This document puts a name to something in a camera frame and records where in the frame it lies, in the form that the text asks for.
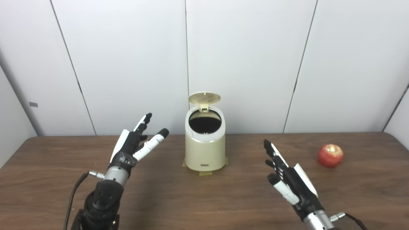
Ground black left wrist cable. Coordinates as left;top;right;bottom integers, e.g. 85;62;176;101
63;171;105;230

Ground cream-colored lidded bin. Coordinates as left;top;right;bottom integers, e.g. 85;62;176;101
185;92;226;172

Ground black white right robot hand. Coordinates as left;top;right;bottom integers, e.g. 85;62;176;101
263;139;325;221

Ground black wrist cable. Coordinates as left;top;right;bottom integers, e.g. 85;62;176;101
63;171;105;230
330;212;368;230

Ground red apple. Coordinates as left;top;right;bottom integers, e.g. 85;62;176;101
318;144;344;168

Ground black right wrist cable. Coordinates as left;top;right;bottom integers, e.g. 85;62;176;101
330;212;368;230

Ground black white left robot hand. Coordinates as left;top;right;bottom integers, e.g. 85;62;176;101
108;112;170;175

